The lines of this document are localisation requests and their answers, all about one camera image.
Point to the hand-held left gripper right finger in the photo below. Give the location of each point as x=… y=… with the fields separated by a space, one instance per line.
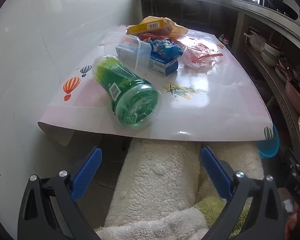
x=215 y=172

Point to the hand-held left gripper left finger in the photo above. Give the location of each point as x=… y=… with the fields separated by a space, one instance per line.
x=88 y=170

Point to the blue mesh basket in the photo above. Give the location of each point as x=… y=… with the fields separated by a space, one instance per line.
x=268 y=147

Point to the blue and white carton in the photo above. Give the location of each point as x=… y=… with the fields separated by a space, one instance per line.
x=165 y=66

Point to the clear plastic container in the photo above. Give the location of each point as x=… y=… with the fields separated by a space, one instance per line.
x=140 y=55

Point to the yellow plastic bag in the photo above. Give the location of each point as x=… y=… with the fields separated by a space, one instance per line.
x=177 y=30

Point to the yellow and white box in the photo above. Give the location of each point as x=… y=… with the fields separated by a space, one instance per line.
x=150 y=27

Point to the person's right hand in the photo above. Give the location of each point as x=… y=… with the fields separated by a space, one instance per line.
x=293 y=221

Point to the green fleece cloth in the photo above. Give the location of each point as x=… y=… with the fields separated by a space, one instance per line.
x=212 y=207

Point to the white fleece pants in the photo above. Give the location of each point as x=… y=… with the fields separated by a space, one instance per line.
x=152 y=180

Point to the metal shelf rack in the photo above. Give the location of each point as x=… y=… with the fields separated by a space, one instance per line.
x=282 y=100

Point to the pink basin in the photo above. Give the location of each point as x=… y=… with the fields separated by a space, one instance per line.
x=297 y=97

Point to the clear plastic bag red print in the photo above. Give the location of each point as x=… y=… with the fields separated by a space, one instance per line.
x=202 y=55

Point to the stack of white bowls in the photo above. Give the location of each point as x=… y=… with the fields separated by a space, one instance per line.
x=271 y=53

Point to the blue snack wrapper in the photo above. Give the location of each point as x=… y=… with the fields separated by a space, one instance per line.
x=166 y=50

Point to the white plastic bag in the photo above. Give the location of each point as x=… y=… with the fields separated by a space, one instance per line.
x=256 y=41

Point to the red snack packet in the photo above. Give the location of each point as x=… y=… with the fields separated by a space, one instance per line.
x=147 y=37

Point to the concrete counter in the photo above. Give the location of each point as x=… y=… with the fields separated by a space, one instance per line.
x=215 y=1

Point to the black wok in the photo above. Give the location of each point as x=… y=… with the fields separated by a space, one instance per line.
x=281 y=7

